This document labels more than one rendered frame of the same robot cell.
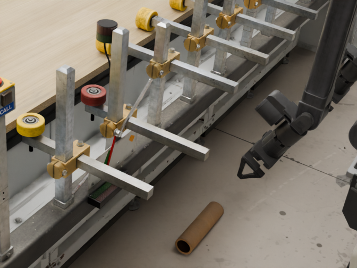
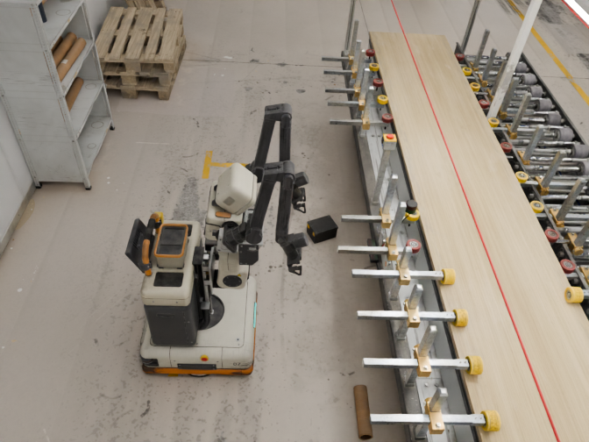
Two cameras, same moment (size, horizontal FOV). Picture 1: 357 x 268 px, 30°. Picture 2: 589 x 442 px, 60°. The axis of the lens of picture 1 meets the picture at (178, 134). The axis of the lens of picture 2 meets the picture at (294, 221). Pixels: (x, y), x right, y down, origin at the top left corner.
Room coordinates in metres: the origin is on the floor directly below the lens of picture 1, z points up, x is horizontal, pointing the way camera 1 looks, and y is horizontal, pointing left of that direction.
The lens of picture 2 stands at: (3.13, -1.26, 2.94)
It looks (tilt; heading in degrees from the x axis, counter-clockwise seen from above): 45 degrees down; 150
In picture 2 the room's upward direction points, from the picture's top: 5 degrees clockwise
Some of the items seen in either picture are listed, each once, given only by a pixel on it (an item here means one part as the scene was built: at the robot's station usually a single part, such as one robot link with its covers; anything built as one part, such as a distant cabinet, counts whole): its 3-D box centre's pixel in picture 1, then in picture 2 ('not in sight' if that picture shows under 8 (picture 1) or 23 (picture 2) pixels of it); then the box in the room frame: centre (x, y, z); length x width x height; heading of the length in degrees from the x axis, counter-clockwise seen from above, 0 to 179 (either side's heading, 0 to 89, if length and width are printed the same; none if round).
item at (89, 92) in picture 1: (93, 105); (411, 250); (1.79, 0.28, 0.85); 0.08 x 0.08 x 0.11
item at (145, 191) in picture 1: (85, 164); (377, 219); (1.50, 0.25, 0.84); 0.43 x 0.03 x 0.04; 64
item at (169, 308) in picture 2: not in sight; (181, 279); (1.26, -0.90, 0.59); 0.55 x 0.34 x 0.83; 154
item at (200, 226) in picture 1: (200, 227); (363, 411); (2.20, -0.15, 0.04); 0.30 x 0.08 x 0.08; 154
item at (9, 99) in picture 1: (6, 98); not in sight; (1.23, 0.38, 1.20); 0.03 x 0.01 x 0.03; 154
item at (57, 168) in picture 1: (68, 160); (385, 217); (1.50, 0.30, 0.84); 0.14 x 0.06 x 0.05; 154
